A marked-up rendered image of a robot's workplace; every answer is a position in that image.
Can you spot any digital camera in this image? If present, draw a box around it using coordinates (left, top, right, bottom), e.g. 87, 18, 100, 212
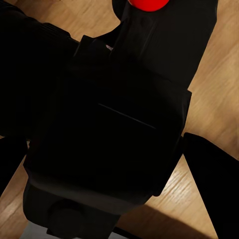
0, 0, 218, 239

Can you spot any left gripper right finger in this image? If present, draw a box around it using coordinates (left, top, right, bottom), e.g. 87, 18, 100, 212
183, 132, 239, 239

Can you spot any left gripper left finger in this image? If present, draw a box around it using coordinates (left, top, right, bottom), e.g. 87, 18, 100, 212
0, 132, 29, 196

